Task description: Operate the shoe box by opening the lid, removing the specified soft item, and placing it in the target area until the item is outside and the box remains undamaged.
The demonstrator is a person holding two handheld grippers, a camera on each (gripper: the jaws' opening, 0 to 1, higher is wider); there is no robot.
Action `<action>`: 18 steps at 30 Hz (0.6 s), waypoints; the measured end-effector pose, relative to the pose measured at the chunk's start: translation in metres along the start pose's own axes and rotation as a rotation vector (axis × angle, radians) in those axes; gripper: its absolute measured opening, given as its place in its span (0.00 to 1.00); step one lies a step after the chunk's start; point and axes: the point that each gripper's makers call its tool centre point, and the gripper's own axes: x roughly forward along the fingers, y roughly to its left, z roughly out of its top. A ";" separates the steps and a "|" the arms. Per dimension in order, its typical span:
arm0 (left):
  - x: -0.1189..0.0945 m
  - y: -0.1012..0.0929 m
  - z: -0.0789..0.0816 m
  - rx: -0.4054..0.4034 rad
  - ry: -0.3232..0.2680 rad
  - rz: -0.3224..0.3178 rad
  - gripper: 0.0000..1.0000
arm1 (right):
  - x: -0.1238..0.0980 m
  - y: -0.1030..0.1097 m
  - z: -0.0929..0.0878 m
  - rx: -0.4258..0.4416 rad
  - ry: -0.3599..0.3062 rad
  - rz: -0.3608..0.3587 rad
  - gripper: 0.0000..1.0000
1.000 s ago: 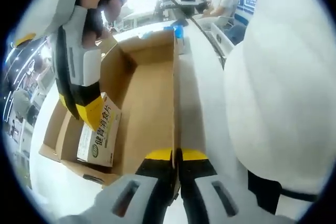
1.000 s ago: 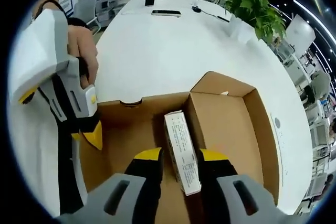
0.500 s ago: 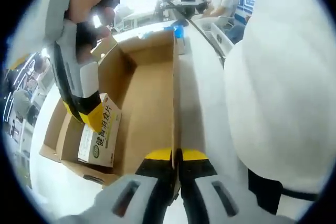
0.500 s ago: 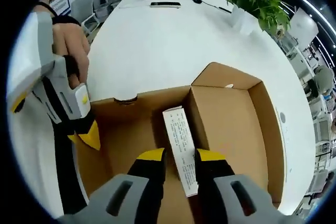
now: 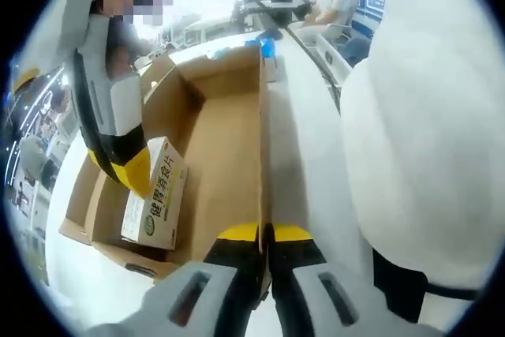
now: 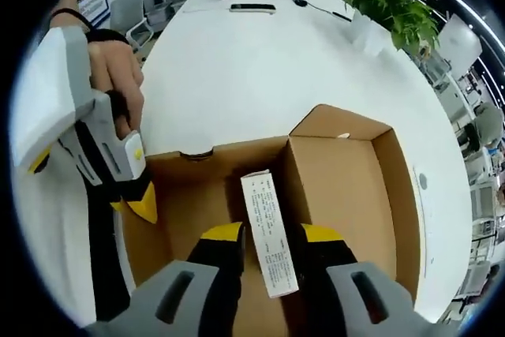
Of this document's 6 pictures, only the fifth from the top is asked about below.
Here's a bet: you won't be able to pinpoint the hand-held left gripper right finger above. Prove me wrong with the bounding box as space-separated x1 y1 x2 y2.
267 223 446 337

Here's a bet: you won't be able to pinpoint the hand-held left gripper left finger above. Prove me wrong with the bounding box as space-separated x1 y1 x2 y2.
86 221 264 337

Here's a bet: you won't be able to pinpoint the white medicine box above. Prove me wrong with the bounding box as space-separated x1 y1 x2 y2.
119 136 190 252

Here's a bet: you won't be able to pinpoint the brown cardboard shoe box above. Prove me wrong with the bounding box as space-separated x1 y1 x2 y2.
58 43 273 279

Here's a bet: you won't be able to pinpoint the blue soft tissue pack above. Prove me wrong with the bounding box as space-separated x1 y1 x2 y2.
245 36 278 58

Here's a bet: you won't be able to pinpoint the person's right hand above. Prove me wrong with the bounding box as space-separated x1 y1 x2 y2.
107 24 138 78

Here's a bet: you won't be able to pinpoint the person's black trousers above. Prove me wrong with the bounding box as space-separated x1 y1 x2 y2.
372 248 430 324

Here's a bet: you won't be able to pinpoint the black stand with tray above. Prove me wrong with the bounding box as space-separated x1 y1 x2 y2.
232 0 312 32

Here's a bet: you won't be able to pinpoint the person's white shirt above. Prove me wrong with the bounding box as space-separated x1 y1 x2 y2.
341 0 505 294

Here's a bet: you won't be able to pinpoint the white drawer cabinet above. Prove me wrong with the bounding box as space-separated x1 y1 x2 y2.
315 32 353 80

